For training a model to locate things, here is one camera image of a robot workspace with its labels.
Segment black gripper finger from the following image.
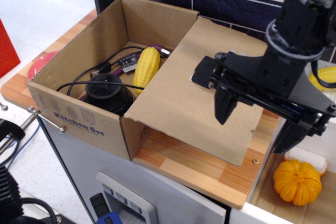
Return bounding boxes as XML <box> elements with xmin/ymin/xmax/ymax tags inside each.
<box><xmin>215</xmin><ymin>83</ymin><xmax>239</xmax><ymax>125</ymax></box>
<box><xmin>273</xmin><ymin>120</ymin><xmax>307</xmax><ymax>154</ymax></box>

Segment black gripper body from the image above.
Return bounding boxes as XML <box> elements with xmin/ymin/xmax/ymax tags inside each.
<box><xmin>214</xmin><ymin>48</ymin><xmax>336</xmax><ymax>137</ymax></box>

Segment brown cardboard Kitchen Set box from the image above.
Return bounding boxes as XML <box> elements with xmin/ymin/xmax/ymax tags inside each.
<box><xmin>28</xmin><ymin>0</ymin><xmax>267</xmax><ymax>166</ymax></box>

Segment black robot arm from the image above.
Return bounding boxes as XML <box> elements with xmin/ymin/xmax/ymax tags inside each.
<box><xmin>212</xmin><ymin>0</ymin><xmax>335</xmax><ymax>154</ymax></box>

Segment orange and white toy slice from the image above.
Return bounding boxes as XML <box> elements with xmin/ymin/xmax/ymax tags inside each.
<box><xmin>284</xmin><ymin>146</ymin><xmax>328</xmax><ymax>177</ymax></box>

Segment yellow corn in sink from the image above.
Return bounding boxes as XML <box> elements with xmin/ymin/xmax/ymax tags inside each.
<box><xmin>308</xmin><ymin>67</ymin><xmax>335</xmax><ymax>90</ymax></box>

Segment orange plastic pumpkin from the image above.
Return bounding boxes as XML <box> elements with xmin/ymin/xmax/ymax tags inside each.
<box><xmin>273</xmin><ymin>159</ymin><xmax>322</xmax><ymax>206</ymax></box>

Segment yellow plastic corn cob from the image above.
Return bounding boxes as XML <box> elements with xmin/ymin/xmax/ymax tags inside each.
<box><xmin>132</xmin><ymin>47</ymin><xmax>160</xmax><ymax>94</ymax></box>

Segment purple device with label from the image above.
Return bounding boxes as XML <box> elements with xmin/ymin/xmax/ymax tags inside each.
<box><xmin>79</xmin><ymin>44</ymin><xmax>171</xmax><ymax>102</ymax></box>

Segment black round webcam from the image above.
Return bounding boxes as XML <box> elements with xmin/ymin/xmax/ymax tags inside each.
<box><xmin>84</xmin><ymin>73</ymin><xmax>134</xmax><ymax>116</ymax></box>

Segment grey toy oven panel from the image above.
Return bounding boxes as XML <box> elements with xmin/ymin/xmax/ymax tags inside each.
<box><xmin>96</xmin><ymin>172</ymin><xmax>158</xmax><ymax>224</ymax></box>

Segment pink plastic plate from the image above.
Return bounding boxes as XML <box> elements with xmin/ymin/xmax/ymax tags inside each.
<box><xmin>27</xmin><ymin>50</ymin><xmax>60</xmax><ymax>82</ymax></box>

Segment red box at left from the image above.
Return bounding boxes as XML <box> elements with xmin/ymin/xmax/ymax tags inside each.
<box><xmin>0</xmin><ymin>22</ymin><xmax>20</xmax><ymax>77</ymax></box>

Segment black USB cable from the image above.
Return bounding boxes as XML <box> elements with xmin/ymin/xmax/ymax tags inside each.
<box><xmin>56</xmin><ymin>46</ymin><xmax>171</xmax><ymax>98</ymax></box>

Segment blue cable on floor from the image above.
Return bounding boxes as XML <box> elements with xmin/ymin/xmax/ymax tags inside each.
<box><xmin>4</xmin><ymin>123</ymin><xmax>40</xmax><ymax>170</ymax></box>

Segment metal clamp with black handle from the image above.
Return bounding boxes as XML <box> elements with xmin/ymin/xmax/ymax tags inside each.
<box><xmin>1</xmin><ymin>106</ymin><xmax>66</xmax><ymax>155</ymax></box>

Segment black ribbed hose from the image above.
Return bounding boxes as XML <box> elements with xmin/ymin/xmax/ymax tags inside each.
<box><xmin>0</xmin><ymin>165</ymin><xmax>62</xmax><ymax>224</ymax></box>

